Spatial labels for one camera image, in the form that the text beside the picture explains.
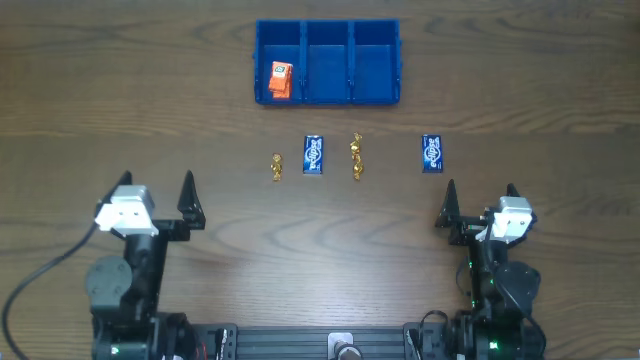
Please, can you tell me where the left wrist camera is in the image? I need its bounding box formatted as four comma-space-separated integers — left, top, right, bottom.
94, 184, 160, 238

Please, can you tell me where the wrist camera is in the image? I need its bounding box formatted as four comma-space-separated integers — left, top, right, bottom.
94, 184, 160, 238
474, 195, 534, 245

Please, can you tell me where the blue tray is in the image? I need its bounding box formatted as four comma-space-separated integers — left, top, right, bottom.
253, 18, 403, 107

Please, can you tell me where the mounting rail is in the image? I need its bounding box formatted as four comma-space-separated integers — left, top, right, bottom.
92, 323, 546, 360

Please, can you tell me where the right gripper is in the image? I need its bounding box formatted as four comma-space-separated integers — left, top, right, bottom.
433, 178, 521, 247

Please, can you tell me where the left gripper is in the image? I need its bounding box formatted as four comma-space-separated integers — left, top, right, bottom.
95, 169, 207, 242

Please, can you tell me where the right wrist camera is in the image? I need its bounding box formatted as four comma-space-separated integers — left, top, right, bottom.
474, 195, 534, 245

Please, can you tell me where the blue candy pack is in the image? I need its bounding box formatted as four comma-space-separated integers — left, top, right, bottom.
421, 133, 445, 175
302, 134, 325, 176

